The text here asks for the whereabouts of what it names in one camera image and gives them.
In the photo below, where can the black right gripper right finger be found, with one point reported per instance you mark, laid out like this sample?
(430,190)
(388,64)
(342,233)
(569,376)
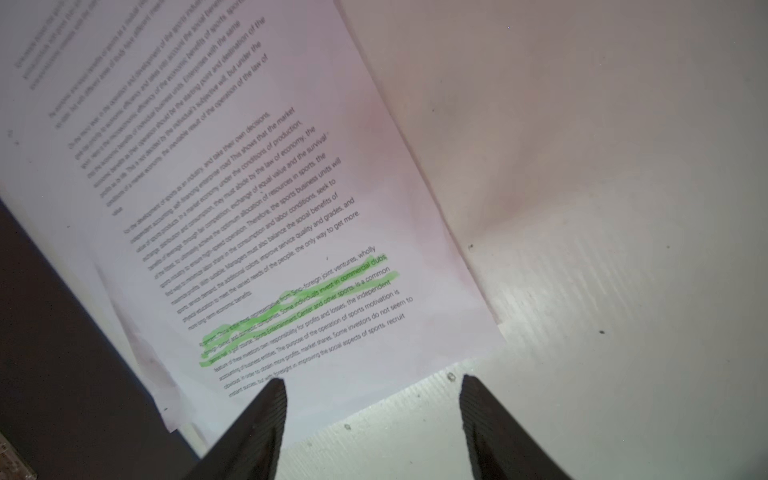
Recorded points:
(498,446)

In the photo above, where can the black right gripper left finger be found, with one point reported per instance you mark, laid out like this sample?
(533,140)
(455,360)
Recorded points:
(250,448)

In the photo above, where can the blue file folder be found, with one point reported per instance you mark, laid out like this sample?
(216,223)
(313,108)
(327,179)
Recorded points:
(69,404)

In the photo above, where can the printed paper sheets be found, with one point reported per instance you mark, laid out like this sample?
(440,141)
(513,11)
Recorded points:
(226,183)

